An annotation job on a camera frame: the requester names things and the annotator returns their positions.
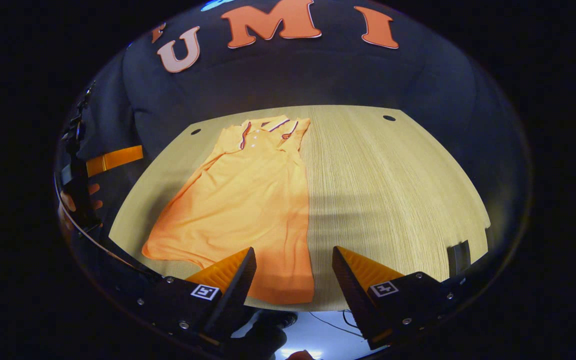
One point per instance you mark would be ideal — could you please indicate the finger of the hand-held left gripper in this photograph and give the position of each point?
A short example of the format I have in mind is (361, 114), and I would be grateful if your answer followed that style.
(115, 159)

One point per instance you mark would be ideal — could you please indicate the person's black shoe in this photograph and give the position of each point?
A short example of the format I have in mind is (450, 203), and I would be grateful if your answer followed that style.
(268, 330)

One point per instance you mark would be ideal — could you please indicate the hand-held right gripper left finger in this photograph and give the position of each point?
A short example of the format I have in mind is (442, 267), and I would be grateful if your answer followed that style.
(235, 295)

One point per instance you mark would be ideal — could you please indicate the dark grey curved object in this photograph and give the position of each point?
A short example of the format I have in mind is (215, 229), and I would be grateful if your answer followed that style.
(459, 257)

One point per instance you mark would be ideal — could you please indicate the black backdrop cloth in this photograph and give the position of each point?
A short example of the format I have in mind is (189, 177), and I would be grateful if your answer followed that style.
(318, 75)

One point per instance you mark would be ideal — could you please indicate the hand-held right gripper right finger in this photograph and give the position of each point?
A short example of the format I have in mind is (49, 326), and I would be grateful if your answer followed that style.
(355, 300)

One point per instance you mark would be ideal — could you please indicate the orange T-shirt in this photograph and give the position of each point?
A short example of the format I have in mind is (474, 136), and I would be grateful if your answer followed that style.
(248, 210)

